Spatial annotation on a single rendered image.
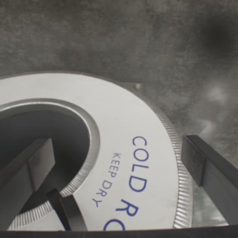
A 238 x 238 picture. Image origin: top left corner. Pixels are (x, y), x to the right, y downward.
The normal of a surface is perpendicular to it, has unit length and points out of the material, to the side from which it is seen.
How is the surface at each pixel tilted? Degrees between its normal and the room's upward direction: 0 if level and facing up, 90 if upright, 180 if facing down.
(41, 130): 13
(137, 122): 90
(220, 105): 0
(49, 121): 1
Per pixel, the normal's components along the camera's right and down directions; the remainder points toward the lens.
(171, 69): -0.03, 0.65
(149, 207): 0.04, -0.76
